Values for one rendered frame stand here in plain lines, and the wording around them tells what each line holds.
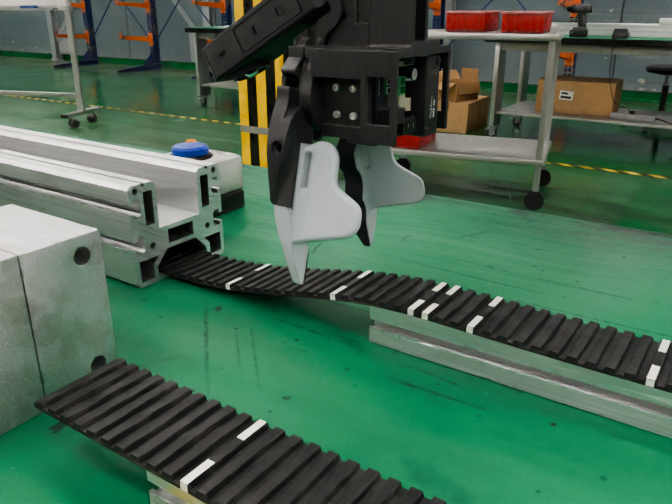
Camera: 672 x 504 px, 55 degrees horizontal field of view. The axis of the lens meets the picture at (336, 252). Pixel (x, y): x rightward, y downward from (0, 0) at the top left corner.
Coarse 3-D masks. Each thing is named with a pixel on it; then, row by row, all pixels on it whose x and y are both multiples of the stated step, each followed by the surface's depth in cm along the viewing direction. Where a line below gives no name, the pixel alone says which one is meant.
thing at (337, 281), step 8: (344, 272) 48; (352, 272) 48; (360, 272) 48; (328, 280) 47; (336, 280) 47; (344, 280) 46; (320, 288) 46; (328, 288) 45; (336, 288) 45; (304, 296) 45; (312, 296) 45; (320, 296) 44
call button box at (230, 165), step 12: (204, 156) 69; (216, 156) 70; (228, 156) 70; (240, 156) 71; (228, 168) 70; (240, 168) 71; (216, 180) 68; (228, 180) 70; (240, 180) 72; (228, 192) 70; (240, 192) 72; (228, 204) 71; (240, 204) 72
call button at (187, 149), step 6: (180, 144) 70; (186, 144) 70; (192, 144) 70; (198, 144) 70; (204, 144) 70; (174, 150) 68; (180, 150) 68; (186, 150) 68; (192, 150) 68; (198, 150) 68; (204, 150) 69; (180, 156) 68; (186, 156) 68; (192, 156) 68
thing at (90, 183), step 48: (0, 144) 71; (48, 144) 66; (96, 144) 64; (0, 192) 60; (48, 192) 57; (96, 192) 51; (144, 192) 52; (192, 192) 56; (144, 240) 51; (192, 240) 58
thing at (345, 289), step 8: (368, 272) 47; (384, 272) 47; (352, 280) 46; (360, 280) 46; (368, 280) 46; (376, 280) 46; (344, 288) 45; (352, 288) 44; (360, 288) 44; (328, 296) 44; (336, 296) 44; (344, 296) 43; (352, 296) 43
